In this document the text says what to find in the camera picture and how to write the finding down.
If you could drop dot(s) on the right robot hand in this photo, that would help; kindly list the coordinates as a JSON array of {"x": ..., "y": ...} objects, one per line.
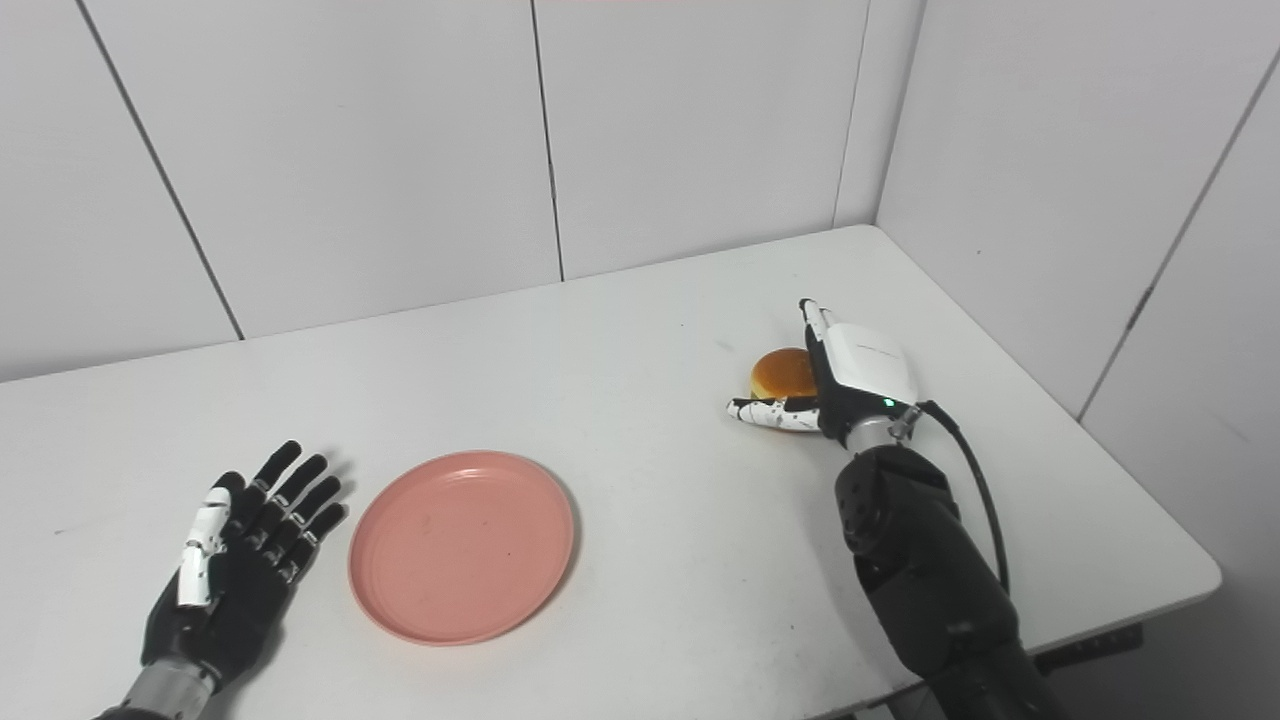
[{"x": 850, "y": 385}]

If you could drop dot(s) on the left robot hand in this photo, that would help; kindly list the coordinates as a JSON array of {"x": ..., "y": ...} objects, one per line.
[{"x": 235, "y": 570}]

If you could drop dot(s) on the toy hamburger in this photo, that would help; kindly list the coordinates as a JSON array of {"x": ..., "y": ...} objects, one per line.
[{"x": 782, "y": 372}]

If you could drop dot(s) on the pink round plate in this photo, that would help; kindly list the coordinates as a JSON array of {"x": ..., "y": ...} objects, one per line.
[{"x": 460, "y": 545}]

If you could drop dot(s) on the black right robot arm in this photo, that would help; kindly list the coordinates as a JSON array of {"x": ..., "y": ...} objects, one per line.
[{"x": 930, "y": 580}]

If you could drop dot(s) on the black table frame bracket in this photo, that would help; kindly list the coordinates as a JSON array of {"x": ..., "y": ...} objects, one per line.
[{"x": 1090, "y": 648}]

